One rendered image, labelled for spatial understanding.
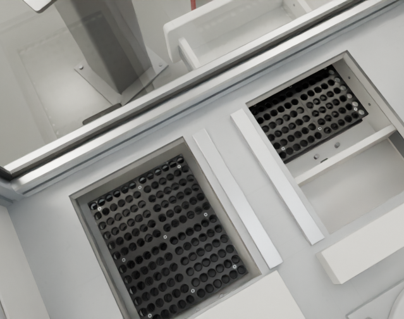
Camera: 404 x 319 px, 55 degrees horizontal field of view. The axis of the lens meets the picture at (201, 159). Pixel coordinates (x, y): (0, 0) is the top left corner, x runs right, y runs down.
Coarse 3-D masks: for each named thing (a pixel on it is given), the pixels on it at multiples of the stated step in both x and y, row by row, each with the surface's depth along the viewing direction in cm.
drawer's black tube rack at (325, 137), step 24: (336, 72) 70; (288, 96) 72; (312, 96) 68; (336, 96) 68; (264, 120) 67; (288, 120) 67; (312, 120) 67; (336, 120) 67; (360, 120) 70; (288, 144) 66; (312, 144) 66
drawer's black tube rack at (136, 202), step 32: (160, 192) 67; (192, 192) 64; (128, 224) 66; (160, 224) 63; (192, 224) 62; (128, 256) 61; (160, 256) 61; (192, 256) 64; (224, 256) 61; (128, 288) 60; (160, 288) 62; (192, 288) 60
